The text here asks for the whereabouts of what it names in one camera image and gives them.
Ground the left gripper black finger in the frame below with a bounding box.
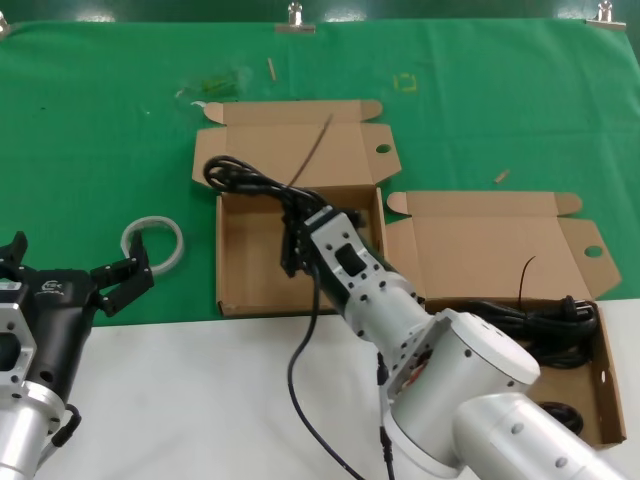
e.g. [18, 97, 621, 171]
[90, 232, 156, 319]
[0, 230, 31, 281]

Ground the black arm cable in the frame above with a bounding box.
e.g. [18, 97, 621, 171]
[48, 402, 83, 449]
[287, 264, 366, 480]

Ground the clear plastic bag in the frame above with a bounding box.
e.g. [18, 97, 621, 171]
[174, 67, 251, 101]

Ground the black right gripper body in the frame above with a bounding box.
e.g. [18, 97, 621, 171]
[310, 259, 352, 315]

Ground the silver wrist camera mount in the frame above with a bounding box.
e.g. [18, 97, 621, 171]
[304, 207, 399, 301]
[0, 281, 39, 401]

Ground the green table cloth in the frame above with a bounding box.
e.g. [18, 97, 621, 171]
[0, 18, 640, 329]

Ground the metal binder clip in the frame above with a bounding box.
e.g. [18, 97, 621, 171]
[585, 0, 627, 31]
[274, 2, 317, 35]

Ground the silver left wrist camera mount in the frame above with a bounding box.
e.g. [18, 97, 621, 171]
[0, 281, 39, 401]

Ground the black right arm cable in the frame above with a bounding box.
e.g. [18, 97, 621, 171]
[287, 264, 366, 480]

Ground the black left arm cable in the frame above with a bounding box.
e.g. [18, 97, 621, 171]
[48, 402, 83, 449]

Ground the clear tape roll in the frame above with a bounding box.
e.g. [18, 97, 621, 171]
[121, 215, 187, 276]

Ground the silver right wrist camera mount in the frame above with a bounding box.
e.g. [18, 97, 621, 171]
[304, 207, 399, 301]

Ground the open cardboard box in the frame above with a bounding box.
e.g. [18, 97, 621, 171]
[191, 99, 403, 318]
[385, 191, 627, 446]

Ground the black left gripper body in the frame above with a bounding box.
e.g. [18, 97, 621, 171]
[14, 268, 100, 402]

